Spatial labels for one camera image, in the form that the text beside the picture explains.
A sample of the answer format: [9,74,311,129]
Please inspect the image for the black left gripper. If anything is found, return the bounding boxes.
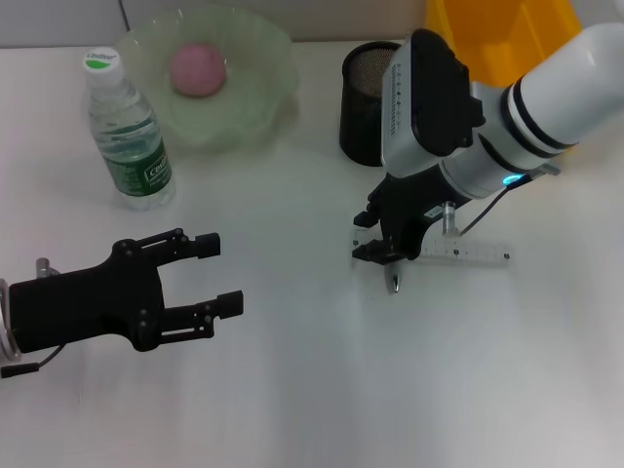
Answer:
[8,226,246,354]

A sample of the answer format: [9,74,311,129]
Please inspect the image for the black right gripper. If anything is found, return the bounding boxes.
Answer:
[350,163,470,266]

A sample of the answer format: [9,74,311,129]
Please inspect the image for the silver white pen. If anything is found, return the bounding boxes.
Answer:
[386,262,405,295]

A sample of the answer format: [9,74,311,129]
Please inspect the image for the clear green-label water bottle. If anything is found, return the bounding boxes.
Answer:
[81,46,176,212]

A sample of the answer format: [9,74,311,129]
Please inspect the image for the pink peach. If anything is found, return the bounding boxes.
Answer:
[169,42,228,98]

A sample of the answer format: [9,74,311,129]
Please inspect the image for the clear plastic ruler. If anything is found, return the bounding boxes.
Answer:
[350,226,514,270]

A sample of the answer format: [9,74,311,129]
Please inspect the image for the black mesh pen holder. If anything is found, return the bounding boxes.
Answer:
[339,41,406,168]

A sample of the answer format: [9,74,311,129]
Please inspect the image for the green glass fruit plate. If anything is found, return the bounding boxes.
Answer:
[114,4,301,155]

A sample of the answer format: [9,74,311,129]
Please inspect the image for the yellow plastic bin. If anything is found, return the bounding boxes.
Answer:
[423,0,584,90]

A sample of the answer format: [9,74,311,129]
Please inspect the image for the right arm cable with plug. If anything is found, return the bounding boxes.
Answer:
[441,173,532,239]

